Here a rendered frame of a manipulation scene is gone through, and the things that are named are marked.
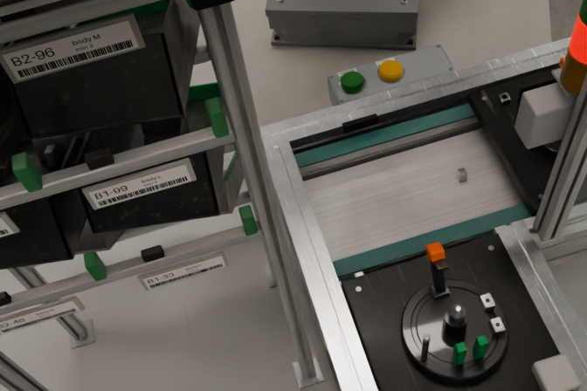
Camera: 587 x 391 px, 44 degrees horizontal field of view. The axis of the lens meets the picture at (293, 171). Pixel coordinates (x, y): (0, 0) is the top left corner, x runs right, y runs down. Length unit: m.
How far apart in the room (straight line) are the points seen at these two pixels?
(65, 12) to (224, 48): 0.11
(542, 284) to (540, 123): 0.28
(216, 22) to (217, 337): 0.74
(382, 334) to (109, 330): 0.44
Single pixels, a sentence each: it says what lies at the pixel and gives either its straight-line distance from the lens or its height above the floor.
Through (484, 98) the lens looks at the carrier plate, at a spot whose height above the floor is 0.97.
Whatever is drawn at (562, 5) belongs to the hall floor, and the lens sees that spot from 2.84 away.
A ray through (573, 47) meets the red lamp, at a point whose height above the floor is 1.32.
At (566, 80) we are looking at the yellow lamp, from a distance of 0.88.
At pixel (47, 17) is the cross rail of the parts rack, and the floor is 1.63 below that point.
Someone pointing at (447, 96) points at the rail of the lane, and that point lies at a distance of 1.26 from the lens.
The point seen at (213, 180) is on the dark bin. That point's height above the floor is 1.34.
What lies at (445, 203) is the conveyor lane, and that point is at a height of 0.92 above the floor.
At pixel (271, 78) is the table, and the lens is 1.43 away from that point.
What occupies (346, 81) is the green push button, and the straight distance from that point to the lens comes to 1.26.
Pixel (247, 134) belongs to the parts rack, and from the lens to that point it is 0.59.
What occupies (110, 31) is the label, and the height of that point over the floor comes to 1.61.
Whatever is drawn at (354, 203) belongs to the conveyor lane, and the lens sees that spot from 1.18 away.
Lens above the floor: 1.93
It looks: 56 degrees down
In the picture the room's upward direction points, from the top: 10 degrees counter-clockwise
